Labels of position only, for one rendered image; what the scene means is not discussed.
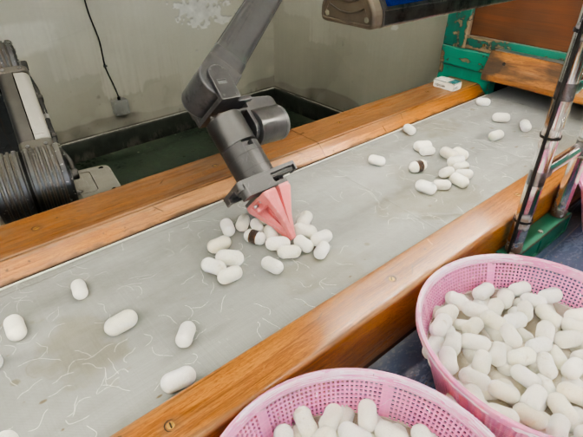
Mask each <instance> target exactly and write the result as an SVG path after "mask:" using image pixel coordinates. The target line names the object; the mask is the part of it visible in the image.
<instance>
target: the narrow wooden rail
mask: <svg viewBox="0 0 583 437"><path fill-rule="evenodd" d="M567 164H568V163H567ZM567 164H565V165H564V166H563V167H561V168H560V169H558V170H556V171H555V172H553V173H552V175H551V176H550V177H549V178H547V179H546V182H545V185H544V187H543V189H542V192H541V195H540V199H539V202H538V205H537V207H536V209H535V212H534V216H533V220H534V221H532V222H533V223H534V222H535V221H536V220H538V219H539V218H541V217H542V216H543V215H545V214H546V213H547V212H549V211H550V210H551V209H552V206H553V203H554V200H555V197H556V195H557V192H558V190H559V187H560V183H561V181H562V179H563V176H564V173H565V171H566V169H567ZM527 176H528V174H526V175H524V176H523V177H521V178H520V179H518V180H516V181H515V182H514V183H512V184H511V185H509V186H507V187H505V188H504V189H502V190H500V191H499V192H498V193H496V194H494V195H493V196H491V197H490V198H488V199H486V200H484V201H483V202H481V203H480V204H479V205H477V206H475V207H474V208H472V209H470V210H469V211H467V212H465V213H464V214H463V215H461V216H460V217H458V218H456V219H454V220H453V221H451V222H450V223H448V224H446V225H445V226H444V227H442V228H441V229H439V230H437V231H436V232H434V233H432V234H430V235H429V236H428V237H426V238H424V239H423V240H421V241H420V242H418V243H417V244H415V245H413V246H411V247H410V248H409V249H407V250H406V251H404V252H402V253H400V254H399V255H397V256H396V257H394V258H392V259H391V260H390V261H388V262H387V263H385V264H383V265H381V266H380V267H378V268H376V269H375V270H374V271H372V272H370V273H369V274H367V275H366V276H364V277H362V278H360V279H359V280H357V281H356V282H355V283H353V284H351V285H350V286H348V287H346V288H345V289H343V290H341V291H340V292H338V293H337V294H336V295H334V296H333V297H330V298H329V299H327V300H326V301H324V302H322V303H321V304H320V305H318V306H317V307H315V308H313V309H312V310H310V311H308V312H306V313H305V314H303V315H302V316H300V317H299V318H297V319H296V320H294V321H293V322H291V323H289V324H287V325H286V326H285V327H283V328H282V329H280V330H278V331H276V332H275V333H273V334H272V335H270V336H268V337H267V338H266V339H264V340H263V341H261V342H259V343H257V344H256V345H254V346H252V347H251V348H249V349H248V350H246V351H245V352H243V353H242V354H240V355H238V356H236V357H235V358H233V359H232V360H231V361H229V362H227V363H226V364H224V365H222V366H221V367H219V368H218V369H216V370H214V371H213V372H212V373H210V374H209V375H206V376H205V377H203V378H202V379H200V380H198V381H197V382H196V383H194V384H193V385H191V386H189V387H188V388H186V389H184V390H182V391H181V392H179V393H178V394H177V395H175V396H173V397H172V398H170V399H168V400H167V401H165V402H163V403H162V404H160V405H159V406H158V407H156V408H154V409H152V410H151V411H149V412H148V413H146V414H144V415H143V416H142V417H140V418H139V419H137V420H135V421H133V422H132V423H130V424H128V425H127V426H125V427H124V428H122V429H121V430H119V431H118V432H116V433H115V434H112V435H111V436H109V437H220V436H221V435H222V433H223V432H224V431H225V429H226V428H227V426H228V425H229V424H230V423H231V422H232V421H233V419H234V418H235V417H236V416H237V415H238V414H239V413H240V412H241V411H242V410H243V409H244V408H245V407H247V406H248V405H249V404H250V403H251V402H252V401H254V400H255V399H257V398H258V397H259V396H261V395H262V394H263V393H265V392H266V391H268V390H269V389H271V388H274V387H275V386H277V385H279V384H280V383H282V382H285V381H288V380H290V379H292V378H294V377H297V376H300V375H304V374H308V373H311V372H315V371H319V370H324V369H340V368H359V369H366V368H368V367H369V366H370V365H372V364H373V363H374V362H376V361H377V360H378V359H379V358H381V357H382V356H383V355H385V354H386V353H387V352H388V351H390V350H391V349H393V348H394V347H395V346H396V345H397V344H398V343H400V342H401V341H402V340H403V339H404V338H406V337H407V336H408V335H410V334H411V333H412V332H413V331H415V330H416V302H417V298H418V296H419V293H420V290H421V289H422V287H423V285H424V284H425V282H426V281H427V280H428V279H429V277H430V276H431V275H432V274H434V273H435V272H436V271H437V270H439V269H440V268H442V267H443V266H444V265H446V264H449V263H451V262H454V261H456V260H458V259H461V258H466V257H471V256H476V255H483V254H495V252H496V251H498V250H499V249H500V248H502V246H503V245H505V244H506V243H507V240H508V235H509V233H510V229H511V226H512V224H513V221H514V220H513V216H514V215H515V214H516V211H517V207H518V205H519V202H520V199H521V195H522V192H523V189H524V185H525V183H526V180H527Z"/></svg>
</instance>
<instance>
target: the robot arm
mask: <svg viewBox="0 0 583 437"><path fill-rule="evenodd" d="M281 2H282V0H244V2H243V3H242V4H241V5H240V7H239V8H238V10H237V12H236V13H234V14H235V15H234V16H233V18H232V20H231V21H230V23H229V24H228V25H227V26H226V28H225V30H224V31H223V33H222V34H221V36H220V37H219V39H218V41H217V42H216V43H215V44H214V46H213V47H212V48H211V51H210V52H209V53H208V55H207V56H206V58H205V60H204V61H203V63H201V65H200V67H199V68H198V70H197V71H196V73H195V74H194V76H193V78H192V79H191V81H190V82H189V83H188V84H187V86H186V88H185V89H184V91H183V92H182V94H181V101H182V104H183V106H184V108H185V109H186V110H187V112H188V113H189V114H190V115H191V117H192V119H193V121H195V122H196V124H197V126H198V128H203V127H206V130H207V132H208V133H209V135H210V136H211V138H212V140H213V142H214V144H215V146H216V147H217V148H218V150H219V153H220V154H221V156H222V158H223V160H224V161H225V163H226V165H227V166H228V168H229V170H230V172H231V173H232V175H233V177H234V178H235V180H236V182H237V183H236V184H235V185H234V186H233V188H232V189H231V191H230V192H229V193H228V194H227V195H226V196H225V198H224V199H223V200H224V202H225V204H226V206H227V207H228V208H229V207H230V206H231V205H233V204H235V203H237V202H240V201H241V200H243V202H246V201H248V200H249V201H248V202H247V204H246V205H245V207H246V209H247V211H248V212H249V213H250V214H251V215H252V216H254V217H256V218H257V219H259V220H261V221H263V222H264V223H266V224H268V225H269V226H270V227H272V228H273V229H274V230H276V231H277V232H278V233H279V234H281V235H282V236H284V237H287V238H289V240H290V241H291V240H293V239H294V238H295V237H296V234H295V230H294V224H293V220H292V201H291V185H290V184H289V182H288V180H287V179H286V178H284V177H283V176H284V175H285V174H287V173H293V172H294V171H295V170H296V169H297V167H296V165H295V163H294V162H293V160H291V161H288V162H286V163H284V164H281V165H279V166H275V167H273V166H272V164H271V162H270V161H269V160H268V158H267V156H266V154H265V152H264V150H263V149H262V147H261V146H262V145H264V144H268V143H271V142H274V141H277V140H282V139H284V138H285V137H286V136H287V135H288V133H289V132H290V127H291V123H290V118H289V115H288V113H287V112H286V111H285V109H284V108H283V107H281V106H279V105H277V104H276V102H275V100H274V99H273V98H272V97H271V96H269V95H267V96H256V97H251V96H250V95H244V96H241V94H240V92H239V91H238V89H237V87H236V86H237V84H238V83H239V80H240V78H241V76H242V73H243V71H244V69H245V67H246V64H247V62H248V60H249V58H250V57H251V55H252V52H253V51H254V50H255V48H256V46H257V44H258V43H259V40H260V38H261V37H262V35H263V34H264V32H265V30H266V28H267V26H268V25H269V23H270V21H271V20H272V18H273V16H274V14H275V12H276V11H277V9H278V7H279V5H280V4H281Z"/></svg>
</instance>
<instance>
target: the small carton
mask: <svg viewBox="0 0 583 437"><path fill-rule="evenodd" d="M461 85H462V82H461V81H458V80H455V79H451V78H448V77H444V76H440V77H437V78H435V79H434V84H433V86H434V87H437V88H442V89H446V90H448V91H452V92H454V91H456V90H458V89H461Z"/></svg>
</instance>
